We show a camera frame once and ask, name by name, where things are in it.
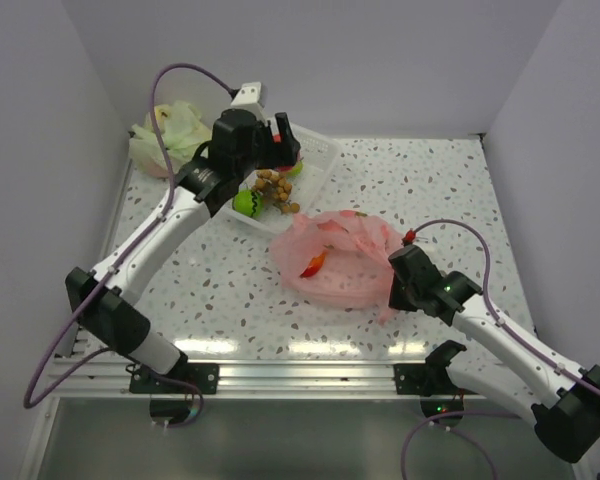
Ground green toy apple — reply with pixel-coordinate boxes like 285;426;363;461
285;160;304;178

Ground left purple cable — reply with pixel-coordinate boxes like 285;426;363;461
23;63;239;409

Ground pink plastic bag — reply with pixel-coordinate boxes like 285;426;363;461
269;210;402;325

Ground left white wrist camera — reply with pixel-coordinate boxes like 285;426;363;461
230;82;268;121

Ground aluminium mounting rail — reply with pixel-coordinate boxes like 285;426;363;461
52;355;425;401

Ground green plastic bag with fruit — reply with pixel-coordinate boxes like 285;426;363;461
128;100;211;178

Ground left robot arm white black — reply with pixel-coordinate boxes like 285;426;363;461
66;109;300;393

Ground left black base bracket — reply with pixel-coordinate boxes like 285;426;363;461
125;362;220;395

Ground right black base bracket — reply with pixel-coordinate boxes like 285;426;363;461
393;363;460;397

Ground white plastic basket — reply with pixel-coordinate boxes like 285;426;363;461
221;123;342;235

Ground black base bracket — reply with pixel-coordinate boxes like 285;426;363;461
125;362;220;395
393;363;460;397

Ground red orange chili pepper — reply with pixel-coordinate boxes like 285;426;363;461
300;250;328;278

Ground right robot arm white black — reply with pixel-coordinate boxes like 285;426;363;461
389;245;600;464

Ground green striped toy melon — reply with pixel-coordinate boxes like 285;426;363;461
232;190;263;219

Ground brown longan bunch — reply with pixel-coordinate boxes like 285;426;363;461
251;170;300;214

